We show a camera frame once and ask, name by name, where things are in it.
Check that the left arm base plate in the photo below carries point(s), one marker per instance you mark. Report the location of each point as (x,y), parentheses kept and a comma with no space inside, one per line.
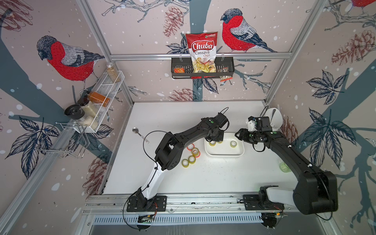
(140,204)

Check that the small snack packet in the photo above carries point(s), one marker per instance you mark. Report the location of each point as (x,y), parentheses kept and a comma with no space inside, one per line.
(224,78)

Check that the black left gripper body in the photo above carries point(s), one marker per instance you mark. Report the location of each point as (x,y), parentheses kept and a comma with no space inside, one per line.
(219,137)

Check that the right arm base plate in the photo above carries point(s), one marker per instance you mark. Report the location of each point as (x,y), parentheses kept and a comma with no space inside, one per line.
(260,201)

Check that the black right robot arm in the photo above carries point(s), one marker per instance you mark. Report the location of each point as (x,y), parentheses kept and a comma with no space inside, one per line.
(316,190)

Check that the metal spoon on table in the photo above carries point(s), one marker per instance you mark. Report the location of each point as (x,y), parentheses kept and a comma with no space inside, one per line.
(136,131)

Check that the white storage box tray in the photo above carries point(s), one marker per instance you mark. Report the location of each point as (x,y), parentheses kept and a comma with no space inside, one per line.
(224,150)

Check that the Chuba cassava chips bag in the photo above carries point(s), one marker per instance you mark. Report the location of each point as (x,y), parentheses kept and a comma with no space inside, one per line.
(202,49)

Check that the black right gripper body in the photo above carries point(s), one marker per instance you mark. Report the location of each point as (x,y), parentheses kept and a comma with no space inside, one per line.
(248,136)

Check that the clear spice jar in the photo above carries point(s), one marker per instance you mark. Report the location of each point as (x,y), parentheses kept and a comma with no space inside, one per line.
(113,73)

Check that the orange spice bottle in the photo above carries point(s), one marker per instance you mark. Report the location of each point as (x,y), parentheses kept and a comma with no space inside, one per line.
(97,98)

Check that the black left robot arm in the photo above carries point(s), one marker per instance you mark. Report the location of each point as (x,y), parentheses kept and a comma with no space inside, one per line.
(169,151)

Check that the white wire spice rack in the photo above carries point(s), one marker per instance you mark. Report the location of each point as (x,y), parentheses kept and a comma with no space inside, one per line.
(98,115)

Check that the chrome wire rack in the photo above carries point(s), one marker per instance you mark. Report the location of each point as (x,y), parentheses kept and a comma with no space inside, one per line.
(72,140)

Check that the black wire wall basket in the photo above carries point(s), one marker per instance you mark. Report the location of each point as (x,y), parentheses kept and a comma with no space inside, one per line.
(184,68)

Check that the white utensil holder cup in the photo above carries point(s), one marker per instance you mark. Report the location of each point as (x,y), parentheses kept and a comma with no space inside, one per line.
(275,117)

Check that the green glass cup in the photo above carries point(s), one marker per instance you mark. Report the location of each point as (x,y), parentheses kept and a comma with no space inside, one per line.
(284,167)

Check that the black lid spice jar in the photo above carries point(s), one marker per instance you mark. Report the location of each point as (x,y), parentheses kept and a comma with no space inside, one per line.
(76,113)

